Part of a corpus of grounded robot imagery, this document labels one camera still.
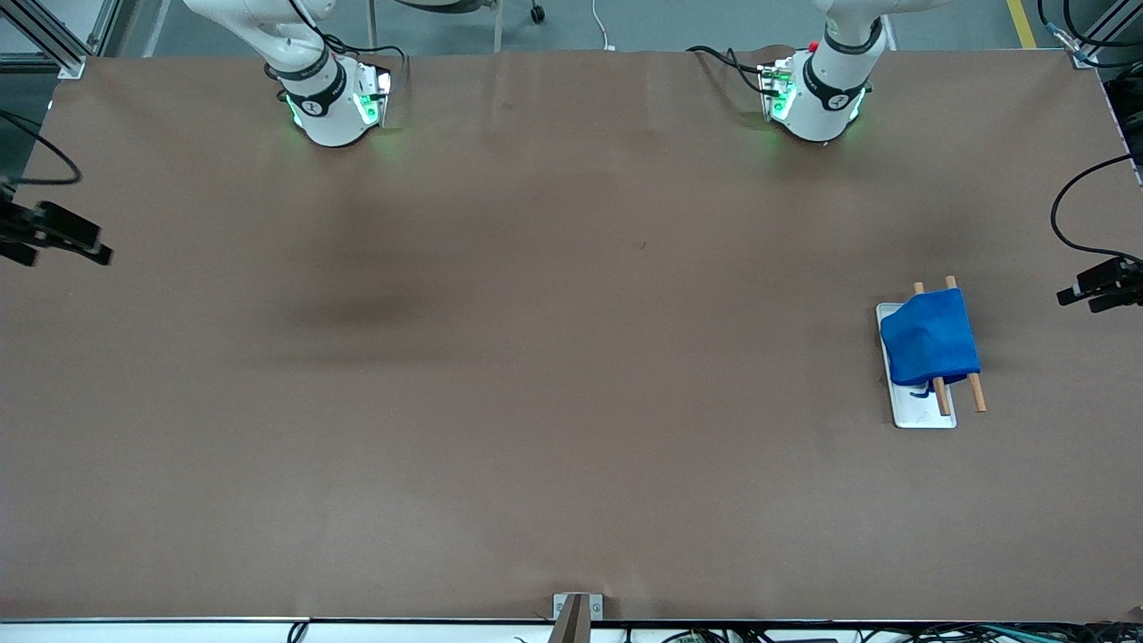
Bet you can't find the white rack with wooden bars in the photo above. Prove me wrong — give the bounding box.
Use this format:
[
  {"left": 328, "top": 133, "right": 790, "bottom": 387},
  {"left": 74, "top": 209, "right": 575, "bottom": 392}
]
[{"left": 875, "top": 275, "right": 989, "bottom": 430}]

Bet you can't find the brown table cover sheet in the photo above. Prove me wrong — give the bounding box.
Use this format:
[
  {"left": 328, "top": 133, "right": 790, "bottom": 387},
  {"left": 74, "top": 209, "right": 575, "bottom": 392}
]
[{"left": 0, "top": 48, "right": 1143, "bottom": 624}]

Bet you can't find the black right arm base cable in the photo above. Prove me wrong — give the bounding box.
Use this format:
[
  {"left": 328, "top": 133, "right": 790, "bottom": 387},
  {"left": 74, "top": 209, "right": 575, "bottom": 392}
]
[{"left": 323, "top": 34, "right": 408, "bottom": 77}]

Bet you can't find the black arm base cable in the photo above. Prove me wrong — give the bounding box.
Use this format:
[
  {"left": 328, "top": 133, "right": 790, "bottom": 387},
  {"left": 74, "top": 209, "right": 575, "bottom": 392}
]
[
  {"left": 686, "top": 45, "right": 780, "bottom": 96},
  {"left": 323, "top": 34, "right": 408, "bottom": 77}
]

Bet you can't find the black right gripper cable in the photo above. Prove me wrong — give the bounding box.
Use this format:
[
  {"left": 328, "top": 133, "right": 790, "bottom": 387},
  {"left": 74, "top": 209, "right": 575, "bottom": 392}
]
[{"left": 0, "top": 110, "right": 83, "bottom": 215}]

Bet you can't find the aluminium frame post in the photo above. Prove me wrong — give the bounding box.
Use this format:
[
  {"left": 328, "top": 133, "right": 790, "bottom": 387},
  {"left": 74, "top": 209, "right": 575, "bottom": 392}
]
[
  {"left": 1070, "top": 0, "right": 1143, "bottom": 70},
  {"left": 0, "top": 0, "right": 88, "bottom": 79}
]

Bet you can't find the black left arm base cable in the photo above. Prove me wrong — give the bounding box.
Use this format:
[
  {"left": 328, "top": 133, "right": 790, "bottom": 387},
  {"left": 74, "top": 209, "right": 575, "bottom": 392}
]
[{"left": 686, "top": 45, "right": 780, "bottom": 96}]

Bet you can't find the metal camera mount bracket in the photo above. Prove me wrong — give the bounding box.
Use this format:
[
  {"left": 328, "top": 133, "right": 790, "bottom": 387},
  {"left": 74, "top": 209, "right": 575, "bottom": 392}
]
[{"left": 552, "top": 593, "right": 605, "bottom": 643}]

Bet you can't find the blue towel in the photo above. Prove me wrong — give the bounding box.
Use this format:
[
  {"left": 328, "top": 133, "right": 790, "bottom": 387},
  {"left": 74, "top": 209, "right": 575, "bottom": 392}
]
[{"left": 880, "top": 287, "right": 982, "bottom": 399}]

